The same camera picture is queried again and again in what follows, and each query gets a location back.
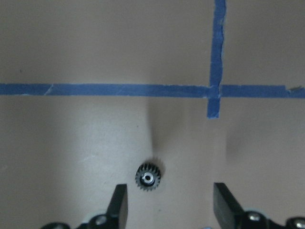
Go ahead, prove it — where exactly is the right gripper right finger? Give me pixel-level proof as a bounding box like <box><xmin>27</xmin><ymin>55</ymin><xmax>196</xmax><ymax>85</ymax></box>
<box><xmin>213</xmin><ymin>183</ymin><xmax>305</xmax><ymax>229</ymax></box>

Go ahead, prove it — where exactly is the black bearing gear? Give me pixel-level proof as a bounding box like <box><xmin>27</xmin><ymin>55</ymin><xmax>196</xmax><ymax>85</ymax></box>
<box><xmin>134</xmin><ymin>157</ymin><xmax>165</xmax><ymax>192</ymax></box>

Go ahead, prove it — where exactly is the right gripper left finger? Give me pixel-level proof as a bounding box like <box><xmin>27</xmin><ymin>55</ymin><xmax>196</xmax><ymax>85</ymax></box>
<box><xmin>40</xmin><ymin>183</ymin><xmax>129</xmax><ymax>229</ymax></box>

